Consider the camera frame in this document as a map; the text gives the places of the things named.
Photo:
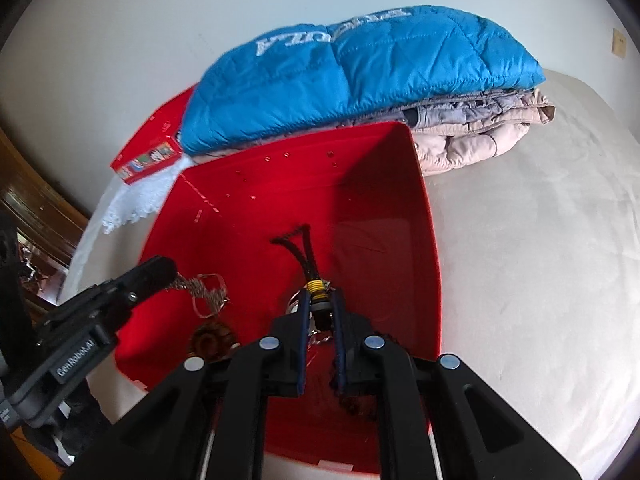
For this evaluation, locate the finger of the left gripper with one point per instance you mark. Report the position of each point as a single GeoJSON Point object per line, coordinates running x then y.
{"type": "Point", "coordinates": [140, 283]}

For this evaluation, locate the wooden furniture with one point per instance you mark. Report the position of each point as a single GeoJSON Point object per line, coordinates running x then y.
{"type": "Point", "coordinates": [49, 227]}

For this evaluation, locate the blue puffer jacket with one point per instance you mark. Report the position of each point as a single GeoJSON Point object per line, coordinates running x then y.
{"type": "Point", "coordinates": [306, 76]}

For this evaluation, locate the folded beige grey clothes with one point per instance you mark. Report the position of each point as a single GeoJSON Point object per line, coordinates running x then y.
{"type": "Point", "coordinates": [448, 132]}

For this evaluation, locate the white lace cloth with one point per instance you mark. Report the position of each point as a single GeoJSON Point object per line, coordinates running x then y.
{"type": "Point", "coordinates": [112, 242]}

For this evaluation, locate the beige wall socket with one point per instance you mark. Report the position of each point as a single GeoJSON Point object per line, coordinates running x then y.
{"type": "Point", "coordinates": [619, 43]}

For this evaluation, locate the red plastic tray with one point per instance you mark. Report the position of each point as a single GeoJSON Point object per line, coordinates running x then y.
{"type": "Point", "coordinates": [361, 191]}

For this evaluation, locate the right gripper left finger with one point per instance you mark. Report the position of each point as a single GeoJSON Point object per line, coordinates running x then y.
{"type": "Point", "coordinates": [272, 366]}

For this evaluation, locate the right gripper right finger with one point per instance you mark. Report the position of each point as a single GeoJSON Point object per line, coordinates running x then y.
{"type": "Point", "coordinates": [368, 364]}

